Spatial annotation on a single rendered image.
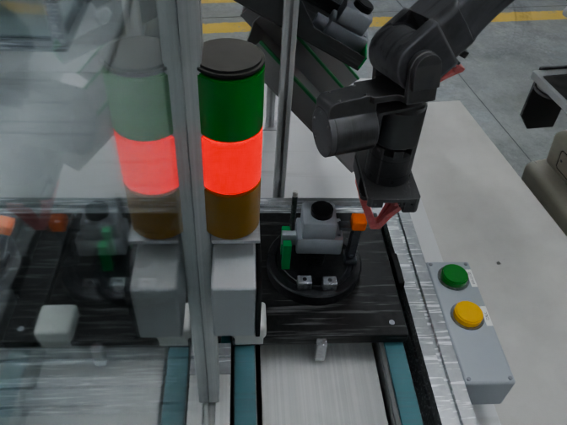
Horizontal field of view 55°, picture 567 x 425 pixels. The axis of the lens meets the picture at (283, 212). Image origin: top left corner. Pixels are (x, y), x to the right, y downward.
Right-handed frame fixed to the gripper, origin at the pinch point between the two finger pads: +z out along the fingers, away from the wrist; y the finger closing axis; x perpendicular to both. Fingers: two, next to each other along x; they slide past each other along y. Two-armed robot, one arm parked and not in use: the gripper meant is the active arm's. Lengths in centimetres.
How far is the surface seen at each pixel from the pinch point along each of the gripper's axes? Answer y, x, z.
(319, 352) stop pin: 12.7, -8.2, 11.7
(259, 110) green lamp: 20.1, -16.9, -31.3
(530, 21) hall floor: -308, 184, 107
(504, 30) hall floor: -292, 160, 107
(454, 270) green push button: 0.4, 13.6, 9.8
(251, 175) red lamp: 20.6, -17.5, -25.8
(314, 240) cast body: 1.8, -8.6, 1.4
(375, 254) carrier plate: -3.1, 2.1, 9.8
